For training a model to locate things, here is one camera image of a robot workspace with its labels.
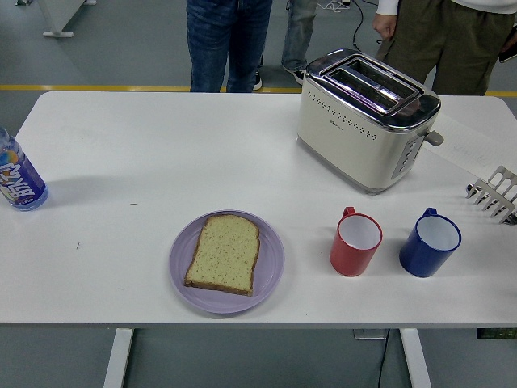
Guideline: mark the white paper sheet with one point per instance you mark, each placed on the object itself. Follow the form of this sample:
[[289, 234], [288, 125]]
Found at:
[[464, 149]]

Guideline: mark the brown-crust bread slice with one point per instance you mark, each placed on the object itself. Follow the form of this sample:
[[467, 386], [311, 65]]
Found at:
[[224, 254]]

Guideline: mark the red enamel mug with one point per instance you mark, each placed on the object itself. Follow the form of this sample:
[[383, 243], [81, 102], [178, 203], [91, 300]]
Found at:
[[347, 258]]

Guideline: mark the blue enamel mug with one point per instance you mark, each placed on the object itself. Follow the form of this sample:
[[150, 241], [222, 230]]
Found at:
[[420, 258]]

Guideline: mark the yellow floor tape line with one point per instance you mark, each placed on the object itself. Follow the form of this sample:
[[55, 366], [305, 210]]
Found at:
[[81, 87]]

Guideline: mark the grey under-table bracket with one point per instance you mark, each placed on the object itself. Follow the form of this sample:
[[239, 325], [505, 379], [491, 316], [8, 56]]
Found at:
[[365, 334]]

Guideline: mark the white table leg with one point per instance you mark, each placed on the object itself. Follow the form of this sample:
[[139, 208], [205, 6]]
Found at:
[[416, 359], [119, 359]]

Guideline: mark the black table control panel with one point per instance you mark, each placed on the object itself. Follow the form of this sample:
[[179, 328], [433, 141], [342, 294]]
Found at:
[[497, 334]]

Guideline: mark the white background desk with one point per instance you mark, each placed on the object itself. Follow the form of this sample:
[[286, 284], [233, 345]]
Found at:
[[52, 20]]

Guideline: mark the purple round plate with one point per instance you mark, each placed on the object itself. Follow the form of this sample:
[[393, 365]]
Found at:
[[266, 262]]

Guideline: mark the silver metal toast rack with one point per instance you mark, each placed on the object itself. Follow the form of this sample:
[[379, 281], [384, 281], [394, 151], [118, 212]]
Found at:
[[501, 182]]

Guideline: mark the person's right hand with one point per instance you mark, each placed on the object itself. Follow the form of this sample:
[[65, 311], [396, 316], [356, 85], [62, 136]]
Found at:
[[384, 26]]

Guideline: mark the person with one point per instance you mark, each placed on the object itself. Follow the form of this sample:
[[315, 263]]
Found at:
[[210, 40], [299, 36], [448, 40]]

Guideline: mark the dark phone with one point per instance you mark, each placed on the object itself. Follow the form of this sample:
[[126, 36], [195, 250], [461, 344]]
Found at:
[[509, 56]]

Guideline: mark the blue-label plastic water bottle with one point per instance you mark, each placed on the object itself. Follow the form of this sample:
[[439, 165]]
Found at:
[[22, 182]]

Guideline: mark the cream chrome two-slot toaster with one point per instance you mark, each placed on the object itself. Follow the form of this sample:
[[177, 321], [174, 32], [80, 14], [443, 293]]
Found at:
[[343, 141]]

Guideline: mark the grey toaster lever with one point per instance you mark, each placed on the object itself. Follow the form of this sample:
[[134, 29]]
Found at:
[[435, 138]]

